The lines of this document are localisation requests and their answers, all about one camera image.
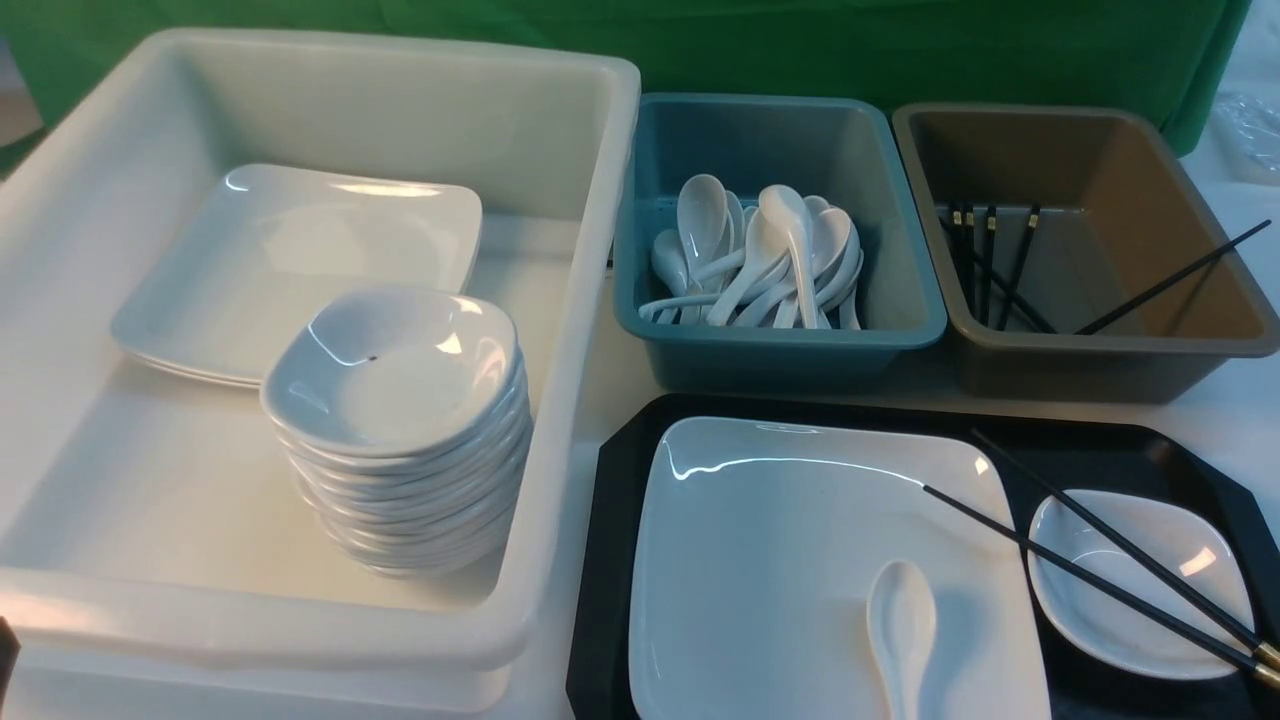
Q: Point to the large white square plate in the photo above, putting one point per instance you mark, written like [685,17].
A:
[757,549]

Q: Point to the white ceramic spoon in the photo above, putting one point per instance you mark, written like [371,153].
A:
[901,627]

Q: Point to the black chopstick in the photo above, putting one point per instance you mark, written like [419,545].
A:
[1129,306]
[1187,631]
[1263,652]

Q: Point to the pile of white spoons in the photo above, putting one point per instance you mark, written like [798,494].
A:
[788,261]

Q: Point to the stack of white bowls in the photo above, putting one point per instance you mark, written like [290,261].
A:
[406,416]

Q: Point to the teal plastic bin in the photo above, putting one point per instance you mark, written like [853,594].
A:
[840,149]

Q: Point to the black chopsticks in bin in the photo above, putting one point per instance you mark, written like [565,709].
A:
[991,291]

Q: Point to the stack of white square plates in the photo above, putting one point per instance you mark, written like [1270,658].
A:
[273,245]

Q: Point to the brown plastic bin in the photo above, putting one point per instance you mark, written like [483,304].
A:
[1120,214]

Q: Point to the black chopstick leaning in bin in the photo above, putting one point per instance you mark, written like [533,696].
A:
[1129,306]

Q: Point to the large white plastic tub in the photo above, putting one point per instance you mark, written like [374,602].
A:
[157,558]

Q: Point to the green backdrop cloth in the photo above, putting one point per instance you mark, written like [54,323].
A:
[1161,60]

